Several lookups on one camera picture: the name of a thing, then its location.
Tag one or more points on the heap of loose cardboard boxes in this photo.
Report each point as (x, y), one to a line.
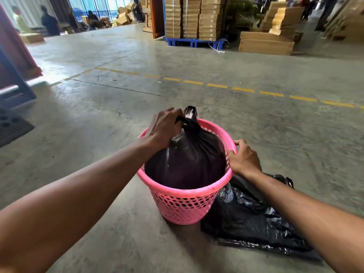
(123, 17)

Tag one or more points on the dark green wrapped goods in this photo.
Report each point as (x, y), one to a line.
(243, 9)

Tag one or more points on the single low cardboard box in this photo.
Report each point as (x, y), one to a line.
(31, 38)

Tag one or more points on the person's left forearm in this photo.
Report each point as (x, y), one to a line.
(71, 201)

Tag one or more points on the person's right forearm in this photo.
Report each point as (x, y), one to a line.
(307, 221)

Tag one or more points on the person's right hand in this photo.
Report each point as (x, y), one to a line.
(245, 162)

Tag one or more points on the blue plastic pallet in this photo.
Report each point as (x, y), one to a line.
(196, 42)

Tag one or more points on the person's left fingers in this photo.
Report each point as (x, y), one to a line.
(177, 114)

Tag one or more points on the blue metal frame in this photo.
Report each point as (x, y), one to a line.
(20, 88)

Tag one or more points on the leaning stack of flat cartons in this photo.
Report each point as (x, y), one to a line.
(284, 19)

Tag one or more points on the person's left hand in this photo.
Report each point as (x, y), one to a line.
(162, 130)

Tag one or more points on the orange metal rack post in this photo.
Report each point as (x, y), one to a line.
(157, 17)

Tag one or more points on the stack of brown cardboard boxes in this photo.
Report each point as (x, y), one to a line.
(192, 17)

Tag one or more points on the long flat cardboard carton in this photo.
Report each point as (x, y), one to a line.
(266, 47)
(266, 36)

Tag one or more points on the person's right thumb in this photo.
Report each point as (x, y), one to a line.
(231, 153)

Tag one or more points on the flat black garbage bag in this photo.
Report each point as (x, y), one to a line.
(244, 221)

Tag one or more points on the black perforated rubber mat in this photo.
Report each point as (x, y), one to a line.
(12, 126)

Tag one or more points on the pink plastic mesh basket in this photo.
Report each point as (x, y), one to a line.
(184, 207)

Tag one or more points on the tall pile of cardboard sheets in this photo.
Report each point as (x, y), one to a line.
(347, 19)

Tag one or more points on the black garbage bag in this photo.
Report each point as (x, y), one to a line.
(244, 221)
(190, 162)

